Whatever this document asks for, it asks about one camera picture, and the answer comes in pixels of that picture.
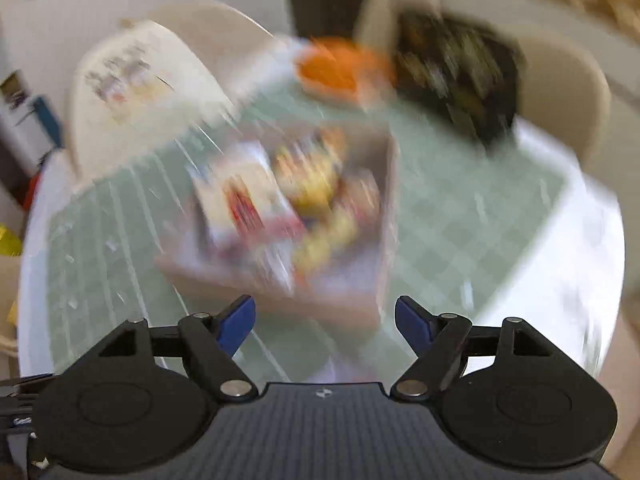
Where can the red bag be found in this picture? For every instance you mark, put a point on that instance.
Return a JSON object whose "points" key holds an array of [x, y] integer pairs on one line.
{"points": [[34, 186]]}

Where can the white snack packet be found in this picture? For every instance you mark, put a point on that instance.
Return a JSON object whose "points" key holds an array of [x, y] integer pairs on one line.
{"points": [[245, 210]]}

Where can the orange box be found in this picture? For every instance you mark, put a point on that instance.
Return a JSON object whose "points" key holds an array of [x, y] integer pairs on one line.
{"points": [[340, 72]]}

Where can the cream printed chair cover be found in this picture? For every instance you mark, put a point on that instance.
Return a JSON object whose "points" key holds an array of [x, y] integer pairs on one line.
{"points": [[140, 90]]}

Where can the yellow bag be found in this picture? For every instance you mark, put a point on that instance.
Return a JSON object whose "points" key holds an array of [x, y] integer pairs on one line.
{"points": [[9, 240]]}

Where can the wall picture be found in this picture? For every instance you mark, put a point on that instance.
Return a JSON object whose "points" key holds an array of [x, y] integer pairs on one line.
{"points": [[15, 90]]}

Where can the black gift bag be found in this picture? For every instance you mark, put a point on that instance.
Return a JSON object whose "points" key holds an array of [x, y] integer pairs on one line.
{"points": [[460, 70]]}

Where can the blue board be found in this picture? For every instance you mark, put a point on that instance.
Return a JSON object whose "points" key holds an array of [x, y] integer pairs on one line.
{"points": [[49, 122]]}

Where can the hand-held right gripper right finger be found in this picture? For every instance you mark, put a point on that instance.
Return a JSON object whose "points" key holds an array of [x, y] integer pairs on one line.
{"points": [[415, 325]]}

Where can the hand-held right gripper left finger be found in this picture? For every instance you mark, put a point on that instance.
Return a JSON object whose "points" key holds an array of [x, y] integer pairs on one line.
{"points": [[235, 325]]}

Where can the beige chair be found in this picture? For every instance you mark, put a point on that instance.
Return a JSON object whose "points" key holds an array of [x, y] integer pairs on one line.
{"points": [[220, 25], [565, 85]]}

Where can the pink cardboard box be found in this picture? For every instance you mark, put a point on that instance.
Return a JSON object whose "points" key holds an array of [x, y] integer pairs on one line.
{"points": [[350, 295]]}

